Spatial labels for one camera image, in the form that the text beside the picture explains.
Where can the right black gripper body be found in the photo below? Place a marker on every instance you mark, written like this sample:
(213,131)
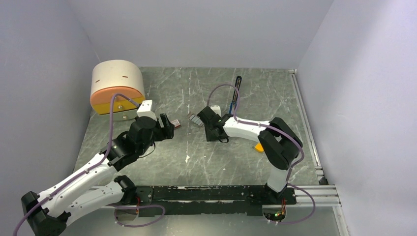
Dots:
(210,135)

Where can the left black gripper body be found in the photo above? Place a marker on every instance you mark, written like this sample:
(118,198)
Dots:
(161,132)

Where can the red white staple box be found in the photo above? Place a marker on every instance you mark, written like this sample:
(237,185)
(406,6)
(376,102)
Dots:
(176,123)

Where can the staple tray with staples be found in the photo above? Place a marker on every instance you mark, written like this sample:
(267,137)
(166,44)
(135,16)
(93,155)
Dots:
(195,119)

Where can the blue stapler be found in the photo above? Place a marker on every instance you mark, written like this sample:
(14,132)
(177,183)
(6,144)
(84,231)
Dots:
(233,103)

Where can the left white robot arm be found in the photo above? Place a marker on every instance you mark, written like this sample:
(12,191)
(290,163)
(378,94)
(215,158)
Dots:
(49,213)

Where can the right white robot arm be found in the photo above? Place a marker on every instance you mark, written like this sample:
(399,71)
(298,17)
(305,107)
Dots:
(281,145)

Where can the orange yellow block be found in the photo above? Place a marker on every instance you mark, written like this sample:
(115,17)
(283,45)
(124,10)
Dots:
(258,147)

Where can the beige drawer cabinet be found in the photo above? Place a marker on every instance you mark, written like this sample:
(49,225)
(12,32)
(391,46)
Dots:
(116,76)

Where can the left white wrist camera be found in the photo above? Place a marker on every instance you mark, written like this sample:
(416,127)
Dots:
(146,110)

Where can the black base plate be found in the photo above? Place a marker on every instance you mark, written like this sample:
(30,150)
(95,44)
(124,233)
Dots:
(223,199)

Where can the aluminium side rail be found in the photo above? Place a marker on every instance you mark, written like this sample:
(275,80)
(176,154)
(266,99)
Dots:
(310,144)

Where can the aluminium front rail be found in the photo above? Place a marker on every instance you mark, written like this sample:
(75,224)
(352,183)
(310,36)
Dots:
(312,195)

